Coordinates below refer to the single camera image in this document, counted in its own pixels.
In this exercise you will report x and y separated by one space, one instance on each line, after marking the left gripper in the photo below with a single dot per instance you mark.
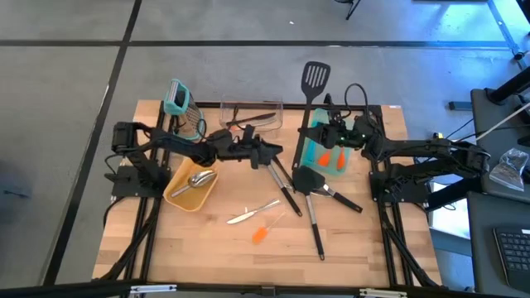
240 151

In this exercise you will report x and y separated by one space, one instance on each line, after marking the orange plastic bin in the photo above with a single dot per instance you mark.
194 203

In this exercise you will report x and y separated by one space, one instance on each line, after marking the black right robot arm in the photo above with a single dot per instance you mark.
435 149

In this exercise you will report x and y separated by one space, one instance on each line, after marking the black keyboard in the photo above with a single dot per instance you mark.
515 252

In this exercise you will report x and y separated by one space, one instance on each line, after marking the long black slotted spatula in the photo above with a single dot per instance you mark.
315 92

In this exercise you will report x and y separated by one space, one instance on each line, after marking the teal plastic bin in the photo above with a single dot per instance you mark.
308 159

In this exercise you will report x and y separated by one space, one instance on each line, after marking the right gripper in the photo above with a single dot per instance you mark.
348 134

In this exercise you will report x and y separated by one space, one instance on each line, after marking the blue floor bracket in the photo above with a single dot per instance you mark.
459 106

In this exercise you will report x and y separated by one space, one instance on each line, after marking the black frame beam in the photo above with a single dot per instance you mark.
62 289

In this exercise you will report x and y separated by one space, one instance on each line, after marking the yellow power plug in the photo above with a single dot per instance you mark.
438 135

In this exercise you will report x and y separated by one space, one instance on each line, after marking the orange silicone spatula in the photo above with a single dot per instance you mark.
325 159

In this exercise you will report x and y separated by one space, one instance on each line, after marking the black desk leg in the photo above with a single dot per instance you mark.
509 87

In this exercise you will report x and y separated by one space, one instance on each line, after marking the clear plastic bin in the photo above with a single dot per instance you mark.
269 108

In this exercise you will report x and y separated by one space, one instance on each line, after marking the teal steel box grater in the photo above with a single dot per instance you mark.
188 120

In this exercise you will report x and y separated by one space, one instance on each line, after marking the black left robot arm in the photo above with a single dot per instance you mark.
174 145

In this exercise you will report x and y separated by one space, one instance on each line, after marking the silver aluminium bracket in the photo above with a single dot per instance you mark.
383 293
153 289

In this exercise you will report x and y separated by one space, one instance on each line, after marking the dark grey desk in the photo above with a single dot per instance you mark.
479 109
482 248

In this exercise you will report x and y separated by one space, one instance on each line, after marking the thin steel utensil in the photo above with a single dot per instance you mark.
321 193

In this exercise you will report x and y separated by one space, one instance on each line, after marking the black desk foot bar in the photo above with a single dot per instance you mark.
453 192

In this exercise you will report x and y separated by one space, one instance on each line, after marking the clear plastic bag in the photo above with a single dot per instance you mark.
509 169

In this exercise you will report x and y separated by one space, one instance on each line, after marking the black aluminium table frame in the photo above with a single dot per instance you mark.
209 104

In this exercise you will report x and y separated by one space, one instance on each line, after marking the shiny steel scoop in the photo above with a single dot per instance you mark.
203 178

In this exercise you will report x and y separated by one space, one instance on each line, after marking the small black table camera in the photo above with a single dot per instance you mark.
327 98

